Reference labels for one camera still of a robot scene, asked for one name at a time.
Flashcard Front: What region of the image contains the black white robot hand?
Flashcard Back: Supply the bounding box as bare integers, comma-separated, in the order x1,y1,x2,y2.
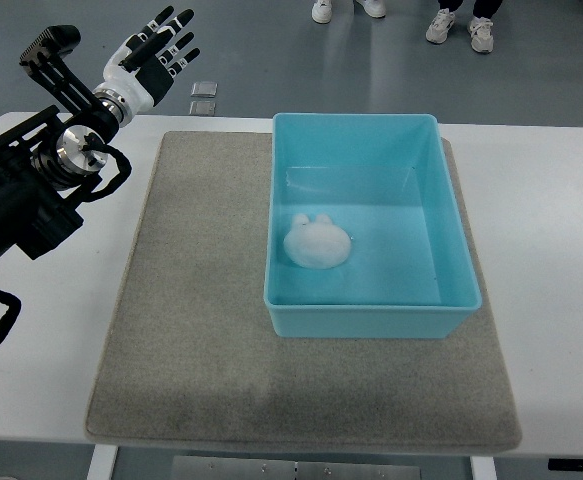
94,6,200,124

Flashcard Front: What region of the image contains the white bunny toy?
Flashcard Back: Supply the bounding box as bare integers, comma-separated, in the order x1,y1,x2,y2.
283,213,352,270

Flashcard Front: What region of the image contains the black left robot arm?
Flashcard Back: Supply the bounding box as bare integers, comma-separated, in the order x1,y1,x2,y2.
0,25,131,259

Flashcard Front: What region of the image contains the blue plastic box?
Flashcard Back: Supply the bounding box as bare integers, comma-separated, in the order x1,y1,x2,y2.
264,113,482,339

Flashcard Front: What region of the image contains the upper metal floor plate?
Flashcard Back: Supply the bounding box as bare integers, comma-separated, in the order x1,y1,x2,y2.
191,81,217,98

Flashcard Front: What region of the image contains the metal floor plate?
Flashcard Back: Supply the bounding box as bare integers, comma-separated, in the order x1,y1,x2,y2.
191,81,217,98
189,100,216,117

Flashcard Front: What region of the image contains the lower metal floor plate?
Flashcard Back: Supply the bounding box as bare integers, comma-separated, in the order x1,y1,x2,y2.
189,100,216,117

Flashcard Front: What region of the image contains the white sneaker far left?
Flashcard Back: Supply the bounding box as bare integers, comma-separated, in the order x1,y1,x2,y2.
311,0,332,24

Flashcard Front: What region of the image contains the grey felt mat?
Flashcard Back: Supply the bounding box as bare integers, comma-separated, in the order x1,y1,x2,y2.
85,131,522,454

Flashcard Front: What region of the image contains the white sneaker far right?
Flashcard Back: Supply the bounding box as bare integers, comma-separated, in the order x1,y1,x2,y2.
467,17,494,54

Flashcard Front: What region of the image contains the white left table leg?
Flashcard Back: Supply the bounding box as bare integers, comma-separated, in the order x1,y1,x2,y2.
86,444,118,480

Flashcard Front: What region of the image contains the white table leg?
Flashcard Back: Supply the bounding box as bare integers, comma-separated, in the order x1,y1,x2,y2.
470,456,497,480
86,444,118,480

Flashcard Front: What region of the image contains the white right table leg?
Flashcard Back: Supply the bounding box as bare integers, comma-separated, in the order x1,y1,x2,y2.
470,456,497,480

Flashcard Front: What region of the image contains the black table control panel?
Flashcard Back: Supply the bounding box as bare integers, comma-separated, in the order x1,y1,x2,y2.
547,458,583,473

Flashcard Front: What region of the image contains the metal bracket under table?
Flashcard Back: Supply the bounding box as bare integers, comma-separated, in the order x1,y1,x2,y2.
170,456,422,480

